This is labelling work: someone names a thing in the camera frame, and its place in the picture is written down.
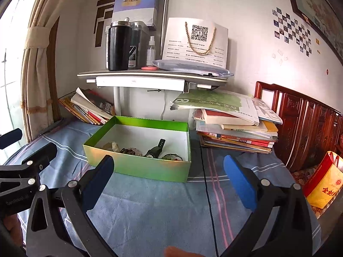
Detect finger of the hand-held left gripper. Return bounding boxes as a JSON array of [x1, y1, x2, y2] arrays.
[[0, 142, 58, 193], [0, 128, 23, 150]]

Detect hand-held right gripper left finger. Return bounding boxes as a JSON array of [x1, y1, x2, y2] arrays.
[[25, 155, 116, 257]]

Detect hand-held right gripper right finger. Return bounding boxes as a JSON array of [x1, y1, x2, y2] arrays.
[[220, 155, 314, 257]]

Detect green cardboard box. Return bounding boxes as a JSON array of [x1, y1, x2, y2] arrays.
[[83, 116, 192, 183]]

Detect brown bead bracelet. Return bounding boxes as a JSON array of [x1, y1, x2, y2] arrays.
[[120, 147, 140, 156]]

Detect black wristwatch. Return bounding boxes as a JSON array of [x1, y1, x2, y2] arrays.
[[143, 139, 167, 158]]

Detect person's left hand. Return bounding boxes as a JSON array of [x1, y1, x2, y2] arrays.
[[1, 214, 26, 249]]

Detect person's right hand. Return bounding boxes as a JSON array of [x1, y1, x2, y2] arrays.
[[164, 247, 197, 257]]

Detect tall stack of books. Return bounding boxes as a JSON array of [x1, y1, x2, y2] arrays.
[[170, 90, 283, 154]]

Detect beige curtain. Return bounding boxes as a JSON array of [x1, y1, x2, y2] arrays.
[[21, 0, 70, 142]]

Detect small pile of books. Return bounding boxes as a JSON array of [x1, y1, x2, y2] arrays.
[[58, 87, 115, 126]]

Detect blue striped bed sheet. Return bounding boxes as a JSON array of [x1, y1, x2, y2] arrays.
[[0, 119, 322, 257]]

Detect window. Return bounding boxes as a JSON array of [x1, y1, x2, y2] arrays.
[[0, 0, 30, 140]]

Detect red and yellow bag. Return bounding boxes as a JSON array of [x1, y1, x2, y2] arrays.
[[303, 151, 343, 209]]

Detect carved wooden headboard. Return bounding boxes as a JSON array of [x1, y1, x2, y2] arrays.
[[254, 81, 343, 172]]

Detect white shelf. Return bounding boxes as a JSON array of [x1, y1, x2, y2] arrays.
[[77, 70, 231, 121]]

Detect clear blue plastic pouch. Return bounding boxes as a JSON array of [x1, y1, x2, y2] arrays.
[[152, 59, 234, 77]]

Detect black thermos flask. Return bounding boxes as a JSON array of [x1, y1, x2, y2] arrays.
[[108, 21, 133, 71]]

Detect small clear spray bottle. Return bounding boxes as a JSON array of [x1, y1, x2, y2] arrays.
[[146, 36, 156, 67]]

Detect grey plastic container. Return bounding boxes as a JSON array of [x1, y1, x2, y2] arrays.
[[129, 21, 150, 69]]

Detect white paper bag QR code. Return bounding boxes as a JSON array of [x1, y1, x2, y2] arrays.
[[161, 17, 229, 69]]

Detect printed building picture box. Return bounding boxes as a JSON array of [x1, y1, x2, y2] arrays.
[[112, 0, 161, 30]]

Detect grey metal pole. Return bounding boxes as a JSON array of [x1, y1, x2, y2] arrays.
[[160, 0, 172, 57]]

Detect white cable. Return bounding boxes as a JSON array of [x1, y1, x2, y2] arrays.
[[161, 89, 168, 120]]

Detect brown wall decal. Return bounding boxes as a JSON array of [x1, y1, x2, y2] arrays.
[[94, 0, 117, 48]]

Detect group of small wall photos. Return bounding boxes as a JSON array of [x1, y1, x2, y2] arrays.
[[272, 8, 313, 57]]

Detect dark framed wall picture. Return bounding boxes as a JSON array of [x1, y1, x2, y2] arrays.
[[283, 0, 343, 66]]

